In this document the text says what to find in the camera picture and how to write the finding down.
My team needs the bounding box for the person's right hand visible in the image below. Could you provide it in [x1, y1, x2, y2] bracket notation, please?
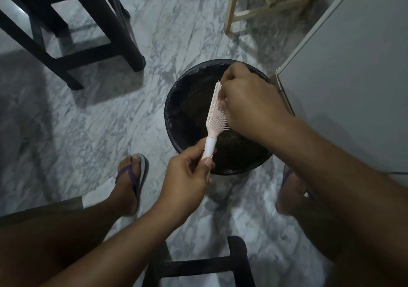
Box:
[218, 62, 295, 145]

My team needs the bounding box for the person's left hand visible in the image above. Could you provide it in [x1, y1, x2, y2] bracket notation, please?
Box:
[152, 138, 217, 228]

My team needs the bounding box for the pink hairbrush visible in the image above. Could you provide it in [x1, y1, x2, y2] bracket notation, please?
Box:
[200, 80, 230, 163]

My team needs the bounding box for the black waste bin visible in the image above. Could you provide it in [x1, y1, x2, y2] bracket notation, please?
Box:
[164, 59, 275, 176]

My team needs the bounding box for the person's right forearm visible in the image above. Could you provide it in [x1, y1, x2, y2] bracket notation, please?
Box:
[271, 116, 408, 287]

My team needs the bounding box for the purple flip-flop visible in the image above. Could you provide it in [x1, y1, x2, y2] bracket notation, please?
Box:
[115, 153, 150, 217]
[282, 166, 310, 198]

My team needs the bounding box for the black plastic stool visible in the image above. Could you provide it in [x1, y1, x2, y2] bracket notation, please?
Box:
[142, 236, 255, 287]

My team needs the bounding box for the light wooden table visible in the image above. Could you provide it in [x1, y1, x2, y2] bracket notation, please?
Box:
[224, 0, 329, 35]

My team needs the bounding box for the white cabinet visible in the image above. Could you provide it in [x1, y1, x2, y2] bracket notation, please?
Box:
[275, 0, 408, 176]

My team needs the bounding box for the tall black stool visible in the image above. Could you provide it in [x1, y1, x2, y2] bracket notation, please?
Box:
[0, 0, 146, 90]

